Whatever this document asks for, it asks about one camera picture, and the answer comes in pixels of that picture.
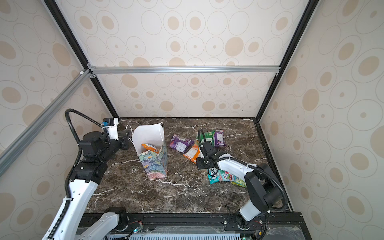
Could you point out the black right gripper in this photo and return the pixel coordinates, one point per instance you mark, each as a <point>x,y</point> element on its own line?
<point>199,164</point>

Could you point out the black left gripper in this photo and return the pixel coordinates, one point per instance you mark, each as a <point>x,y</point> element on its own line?
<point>125,137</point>

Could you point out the orange snack bag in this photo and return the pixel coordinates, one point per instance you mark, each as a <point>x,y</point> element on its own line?
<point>150,147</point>
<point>193,153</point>

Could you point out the small purple candy bag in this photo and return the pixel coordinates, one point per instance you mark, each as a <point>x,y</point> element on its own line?
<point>181,144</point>

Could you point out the green snack bag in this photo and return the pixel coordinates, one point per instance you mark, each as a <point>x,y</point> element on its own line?
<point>208,137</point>

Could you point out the white paper bag colourful print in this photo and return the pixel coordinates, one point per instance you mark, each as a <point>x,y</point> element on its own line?
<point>155,165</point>

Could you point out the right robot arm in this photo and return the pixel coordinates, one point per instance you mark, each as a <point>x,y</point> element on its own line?
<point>265,191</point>

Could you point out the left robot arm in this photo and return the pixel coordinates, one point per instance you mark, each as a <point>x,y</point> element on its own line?
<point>87,175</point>

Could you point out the teal spring candy bag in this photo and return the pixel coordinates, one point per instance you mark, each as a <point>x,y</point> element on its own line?
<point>216,175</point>

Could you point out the purple berries candy bag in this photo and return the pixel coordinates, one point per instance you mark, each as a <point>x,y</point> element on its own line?
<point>219,139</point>

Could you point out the yellow green candy bag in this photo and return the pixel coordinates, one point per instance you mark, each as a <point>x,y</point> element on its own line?
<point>237,181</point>

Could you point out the horizontal aluminium rail back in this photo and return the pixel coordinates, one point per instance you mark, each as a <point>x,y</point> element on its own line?
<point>185,70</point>

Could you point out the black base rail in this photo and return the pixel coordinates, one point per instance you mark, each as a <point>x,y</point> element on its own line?
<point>211,226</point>

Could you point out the aluminium rail left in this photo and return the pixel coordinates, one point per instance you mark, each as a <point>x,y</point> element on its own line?
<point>27,136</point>

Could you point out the black vertical frame post left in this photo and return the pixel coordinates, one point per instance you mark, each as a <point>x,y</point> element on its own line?
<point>66,30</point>

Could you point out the black vertical frame post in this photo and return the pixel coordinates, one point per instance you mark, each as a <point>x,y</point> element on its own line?
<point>301,27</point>
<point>66,30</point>

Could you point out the black vertical frame post right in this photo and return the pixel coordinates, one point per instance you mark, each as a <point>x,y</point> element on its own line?
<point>301,27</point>

